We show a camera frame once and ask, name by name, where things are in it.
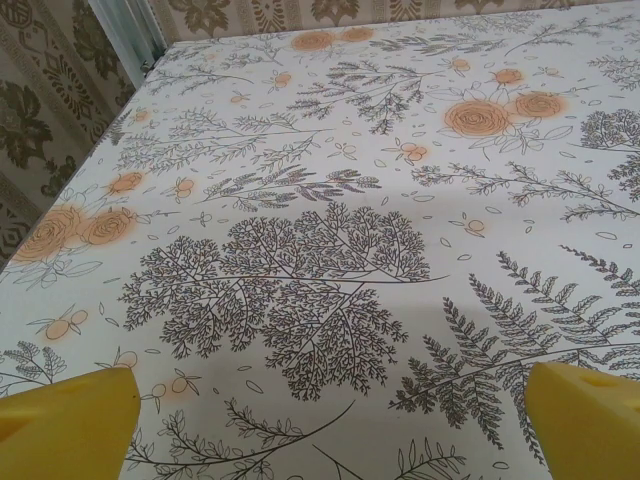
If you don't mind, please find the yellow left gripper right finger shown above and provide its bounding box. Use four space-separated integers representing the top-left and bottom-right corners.
528 362 640 480

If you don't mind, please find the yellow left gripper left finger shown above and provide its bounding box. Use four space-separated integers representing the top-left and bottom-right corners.
0 366 142 480

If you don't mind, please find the floral print tablecloth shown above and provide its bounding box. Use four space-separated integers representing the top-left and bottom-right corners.
0 7 640 480

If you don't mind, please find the aluminium frame post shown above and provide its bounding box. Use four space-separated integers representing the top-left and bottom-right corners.
94 0 169 91

